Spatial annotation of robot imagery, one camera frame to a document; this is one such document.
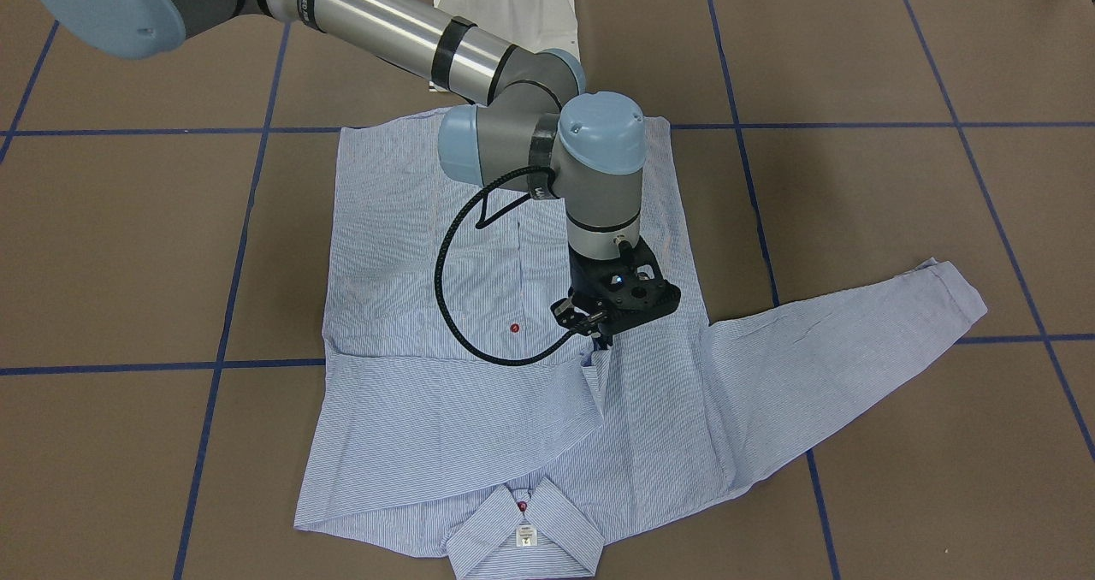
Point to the blue striped button shirt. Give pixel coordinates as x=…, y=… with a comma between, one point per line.
x=520, y=472

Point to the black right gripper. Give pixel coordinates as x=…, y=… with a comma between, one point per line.
x=567, y=313

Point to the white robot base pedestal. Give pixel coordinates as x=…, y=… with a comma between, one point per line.
x=535, y=25

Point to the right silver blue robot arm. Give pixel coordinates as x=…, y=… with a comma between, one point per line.
x=528, y=125

